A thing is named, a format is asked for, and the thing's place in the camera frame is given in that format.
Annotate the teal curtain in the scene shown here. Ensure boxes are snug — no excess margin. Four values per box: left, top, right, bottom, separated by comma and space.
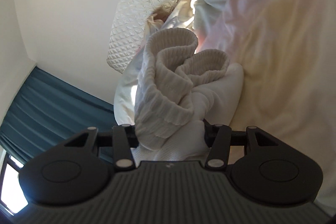
0, 67, 115, 165

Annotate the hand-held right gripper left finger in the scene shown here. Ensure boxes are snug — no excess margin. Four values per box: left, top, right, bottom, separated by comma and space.
64, 124, 140, 171

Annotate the cream jacket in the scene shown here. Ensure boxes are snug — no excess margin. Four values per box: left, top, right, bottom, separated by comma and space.
133, 28, 246, 162

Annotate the pastel duvet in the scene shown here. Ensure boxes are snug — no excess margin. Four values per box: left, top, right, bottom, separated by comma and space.
194, 0, 336, 205

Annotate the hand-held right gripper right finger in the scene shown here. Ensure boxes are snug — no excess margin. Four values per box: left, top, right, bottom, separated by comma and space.
203, 119, 274, 169

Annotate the window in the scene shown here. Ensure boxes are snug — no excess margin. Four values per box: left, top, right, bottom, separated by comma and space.
0, 155, 30, 217

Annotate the cream quilted pillow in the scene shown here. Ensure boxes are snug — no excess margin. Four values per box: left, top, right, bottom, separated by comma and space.
106, 0, 208, 74

